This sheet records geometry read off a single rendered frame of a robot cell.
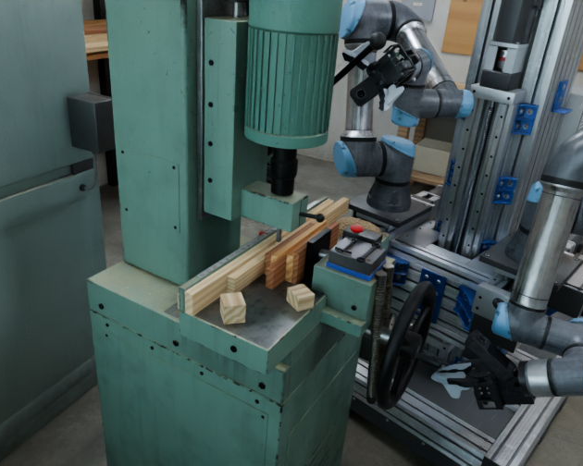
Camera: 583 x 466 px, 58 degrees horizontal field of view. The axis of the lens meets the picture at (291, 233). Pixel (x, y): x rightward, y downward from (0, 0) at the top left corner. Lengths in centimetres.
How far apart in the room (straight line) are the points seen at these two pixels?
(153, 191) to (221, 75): 33
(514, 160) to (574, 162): 62
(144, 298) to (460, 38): 344
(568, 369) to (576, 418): 133
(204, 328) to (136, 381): 43
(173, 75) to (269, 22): 24
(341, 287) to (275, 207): 22
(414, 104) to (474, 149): 39
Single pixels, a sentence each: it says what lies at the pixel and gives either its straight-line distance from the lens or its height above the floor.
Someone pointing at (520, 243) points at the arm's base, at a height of 87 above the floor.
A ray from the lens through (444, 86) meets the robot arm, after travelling 152.
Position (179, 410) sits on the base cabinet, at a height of 54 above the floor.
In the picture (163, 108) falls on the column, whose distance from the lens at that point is 119.
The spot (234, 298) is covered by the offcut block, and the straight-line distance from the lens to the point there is 104.
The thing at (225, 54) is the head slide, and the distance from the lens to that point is 111.
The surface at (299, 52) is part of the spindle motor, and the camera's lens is 102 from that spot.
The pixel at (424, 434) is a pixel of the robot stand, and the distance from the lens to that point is 194.
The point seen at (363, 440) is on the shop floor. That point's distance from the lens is 210.
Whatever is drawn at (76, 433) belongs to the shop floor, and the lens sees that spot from 214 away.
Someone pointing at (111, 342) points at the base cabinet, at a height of 64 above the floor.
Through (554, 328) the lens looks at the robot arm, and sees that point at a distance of 126.
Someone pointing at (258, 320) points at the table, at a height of 90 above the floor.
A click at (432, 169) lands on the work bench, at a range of 403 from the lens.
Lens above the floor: 152
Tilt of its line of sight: 26 degrees down
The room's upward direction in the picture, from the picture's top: 5 degrees clockwise
